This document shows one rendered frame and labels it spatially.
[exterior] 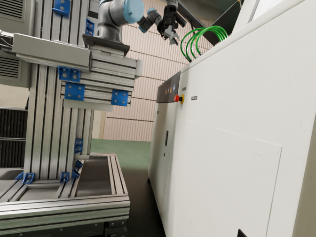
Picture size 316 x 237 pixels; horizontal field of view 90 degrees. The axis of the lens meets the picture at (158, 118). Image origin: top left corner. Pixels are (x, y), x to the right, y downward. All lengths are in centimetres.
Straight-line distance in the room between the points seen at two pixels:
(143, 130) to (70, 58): 274
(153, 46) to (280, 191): 339
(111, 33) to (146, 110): 253
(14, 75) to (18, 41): 31
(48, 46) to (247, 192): 82
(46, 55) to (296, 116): 80
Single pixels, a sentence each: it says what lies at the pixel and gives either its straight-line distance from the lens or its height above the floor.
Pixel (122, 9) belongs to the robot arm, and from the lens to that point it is 90.
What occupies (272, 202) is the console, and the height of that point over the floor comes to 60.
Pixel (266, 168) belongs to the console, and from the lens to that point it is 37.
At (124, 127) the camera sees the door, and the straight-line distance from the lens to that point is 328.
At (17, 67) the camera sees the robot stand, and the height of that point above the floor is 86.
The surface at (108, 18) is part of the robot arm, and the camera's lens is 98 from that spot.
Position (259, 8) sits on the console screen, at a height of 126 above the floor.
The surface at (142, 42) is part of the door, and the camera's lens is 352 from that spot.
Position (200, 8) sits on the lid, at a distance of 173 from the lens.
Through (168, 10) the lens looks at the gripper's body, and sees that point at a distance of 130.
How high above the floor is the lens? 74
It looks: 4 degrees down
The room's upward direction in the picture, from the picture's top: 7 degrees clockwise
